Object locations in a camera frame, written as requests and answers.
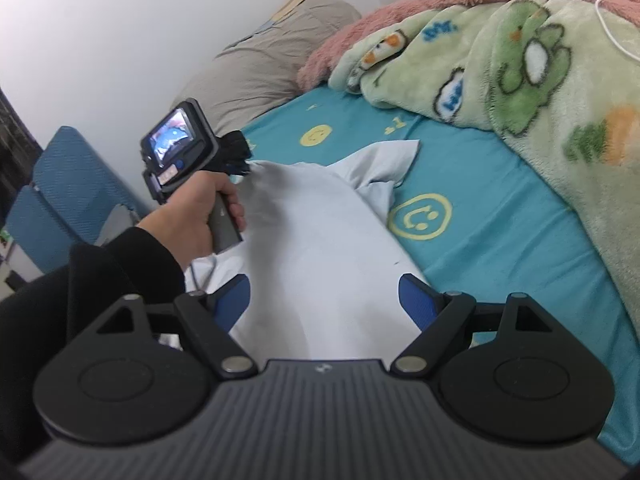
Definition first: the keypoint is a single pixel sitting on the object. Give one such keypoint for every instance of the white t-shirt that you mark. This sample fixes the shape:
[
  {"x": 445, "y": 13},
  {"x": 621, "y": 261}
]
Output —
[{"x": 310, "y": 240}]

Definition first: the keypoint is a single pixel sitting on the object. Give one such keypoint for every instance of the grey pillow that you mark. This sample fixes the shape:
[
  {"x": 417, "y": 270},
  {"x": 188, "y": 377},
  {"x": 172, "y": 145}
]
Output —
[{"x": 260, "y": 70}]

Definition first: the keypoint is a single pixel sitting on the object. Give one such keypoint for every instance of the pink fluffy blanket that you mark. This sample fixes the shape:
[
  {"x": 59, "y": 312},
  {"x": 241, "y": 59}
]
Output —
[{"x": 350, "y": 35}]

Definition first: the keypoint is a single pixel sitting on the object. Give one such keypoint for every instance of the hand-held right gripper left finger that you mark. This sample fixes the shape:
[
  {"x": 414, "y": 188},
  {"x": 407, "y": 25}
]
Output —
[{"x": 235, "y": 301}]

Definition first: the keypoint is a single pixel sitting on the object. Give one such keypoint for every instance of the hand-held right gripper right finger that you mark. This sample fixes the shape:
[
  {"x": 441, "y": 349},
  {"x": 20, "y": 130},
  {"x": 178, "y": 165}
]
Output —
[{"x": 415, "y": 301}]

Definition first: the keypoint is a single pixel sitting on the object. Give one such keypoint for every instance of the blue fabric chair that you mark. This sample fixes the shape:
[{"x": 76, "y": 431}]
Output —
[{"x": 75, "y": 175}]

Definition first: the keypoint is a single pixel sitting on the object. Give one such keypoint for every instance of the teal smiley print bedsheet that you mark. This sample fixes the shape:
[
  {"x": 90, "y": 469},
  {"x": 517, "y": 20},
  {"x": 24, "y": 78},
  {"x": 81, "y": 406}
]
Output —
[{"x": 500, "y": 220}]

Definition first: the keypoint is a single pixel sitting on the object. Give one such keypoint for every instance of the grey cloth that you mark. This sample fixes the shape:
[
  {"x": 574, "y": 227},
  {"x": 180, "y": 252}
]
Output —
[{"x": 117, "y": 222}]

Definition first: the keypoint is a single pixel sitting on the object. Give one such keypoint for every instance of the person's left forearm black sleeve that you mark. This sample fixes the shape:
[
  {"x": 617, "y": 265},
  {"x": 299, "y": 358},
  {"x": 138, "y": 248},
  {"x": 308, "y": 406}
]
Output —
[{"x": 100, "y": 272}]

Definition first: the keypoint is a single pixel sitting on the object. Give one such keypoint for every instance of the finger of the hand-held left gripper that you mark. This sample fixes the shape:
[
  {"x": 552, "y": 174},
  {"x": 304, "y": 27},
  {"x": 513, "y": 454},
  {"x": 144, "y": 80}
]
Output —
[{"x": 242, "y": 161}]

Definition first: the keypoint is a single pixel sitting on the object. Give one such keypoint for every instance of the green cartoon print blanket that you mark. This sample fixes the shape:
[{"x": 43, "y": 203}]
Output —
[{"x": 550, "y": 85}]

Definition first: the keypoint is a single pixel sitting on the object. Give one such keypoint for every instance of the dark window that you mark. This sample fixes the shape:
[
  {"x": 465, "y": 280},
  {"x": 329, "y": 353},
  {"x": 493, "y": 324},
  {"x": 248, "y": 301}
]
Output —
[{"x": 15, "y": 160}]

